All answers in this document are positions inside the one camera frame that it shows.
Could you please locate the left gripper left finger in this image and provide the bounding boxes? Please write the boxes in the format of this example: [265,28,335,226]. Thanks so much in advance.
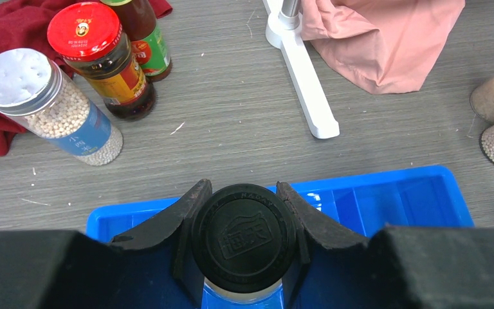
[109,179,212,308]

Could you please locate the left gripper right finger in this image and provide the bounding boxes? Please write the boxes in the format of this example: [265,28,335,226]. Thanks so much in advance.
[277,182,369,308]

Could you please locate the blue plastic divided bin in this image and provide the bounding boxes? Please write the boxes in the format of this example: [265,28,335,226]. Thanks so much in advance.
[86,165,475,308]

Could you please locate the clear bottle black cap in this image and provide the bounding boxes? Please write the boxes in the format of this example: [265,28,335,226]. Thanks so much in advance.
[190,183,298,295]

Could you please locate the pink shorts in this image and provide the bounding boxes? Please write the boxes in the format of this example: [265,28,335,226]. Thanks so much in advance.
[300,0,466,94]

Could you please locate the white clothes rack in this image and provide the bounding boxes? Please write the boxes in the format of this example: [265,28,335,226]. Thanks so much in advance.
[262,0,340,140]

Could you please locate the yellow cap sauce bottle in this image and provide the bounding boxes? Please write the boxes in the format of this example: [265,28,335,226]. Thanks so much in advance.
[103,1,172,82]

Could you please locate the white lid sago jar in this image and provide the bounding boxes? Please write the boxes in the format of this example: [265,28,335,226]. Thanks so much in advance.
[0,48,124,166]

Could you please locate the red lid chili jar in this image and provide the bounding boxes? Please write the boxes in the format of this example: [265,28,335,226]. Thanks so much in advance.
[47,2,156,120]

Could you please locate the red cloth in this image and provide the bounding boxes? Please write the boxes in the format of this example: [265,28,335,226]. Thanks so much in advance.
[0,1,157,165]

